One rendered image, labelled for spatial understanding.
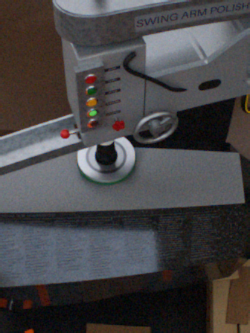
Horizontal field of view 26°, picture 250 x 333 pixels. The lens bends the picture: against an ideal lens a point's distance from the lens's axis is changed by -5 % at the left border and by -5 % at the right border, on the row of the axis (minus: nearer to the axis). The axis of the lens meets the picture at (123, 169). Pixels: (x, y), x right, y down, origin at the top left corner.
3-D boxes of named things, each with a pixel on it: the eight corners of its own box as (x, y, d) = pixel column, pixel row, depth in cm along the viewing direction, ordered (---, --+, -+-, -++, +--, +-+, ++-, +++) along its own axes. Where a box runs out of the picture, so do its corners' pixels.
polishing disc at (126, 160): (134, 134, 213) (134, 131, 212) (135, 182, 201) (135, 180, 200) (78, 134, 213) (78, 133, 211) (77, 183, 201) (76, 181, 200)
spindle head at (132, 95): (164, 79, 197) (170, -11, 159) (188, 125, 186) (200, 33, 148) (68, 103, 191) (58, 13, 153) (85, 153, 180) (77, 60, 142)
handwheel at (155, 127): (167, 115, 184) (169, 87, 172) (178, 138, 179) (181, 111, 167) (123, 126, 182) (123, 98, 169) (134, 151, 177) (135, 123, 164)
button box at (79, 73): (103, 120, 170) (101, 59, 146) (106, 127, 169) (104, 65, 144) (78, 127, 169) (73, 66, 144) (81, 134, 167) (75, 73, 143)
